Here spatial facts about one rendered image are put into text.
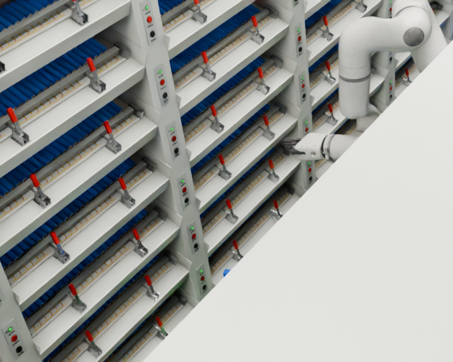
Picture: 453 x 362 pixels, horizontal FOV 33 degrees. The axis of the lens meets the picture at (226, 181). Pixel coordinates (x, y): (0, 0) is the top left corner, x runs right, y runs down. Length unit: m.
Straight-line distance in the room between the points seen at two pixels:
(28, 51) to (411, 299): 1.54
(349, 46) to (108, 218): 0.83
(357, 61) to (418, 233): 1.75
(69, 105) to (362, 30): 0.81
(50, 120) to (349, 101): 0.85
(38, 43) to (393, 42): 0.91
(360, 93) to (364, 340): 1.86
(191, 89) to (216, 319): 1.96
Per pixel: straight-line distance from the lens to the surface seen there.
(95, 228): 2.16
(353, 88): 2.19
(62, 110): 1.95
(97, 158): 2.09
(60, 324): 2.20
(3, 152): 1.86
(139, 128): 2.17
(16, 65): 1.81
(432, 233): 0.41
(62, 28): 1.91
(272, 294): 0.38
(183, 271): 2.53
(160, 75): 2.15
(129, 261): 2.32
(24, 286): 2.05
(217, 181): 2.55
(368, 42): 2.12
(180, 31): 2.23
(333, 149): 2.34
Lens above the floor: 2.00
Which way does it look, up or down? 36 degrees down
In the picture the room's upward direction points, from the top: 9 degrees counter-clockwise
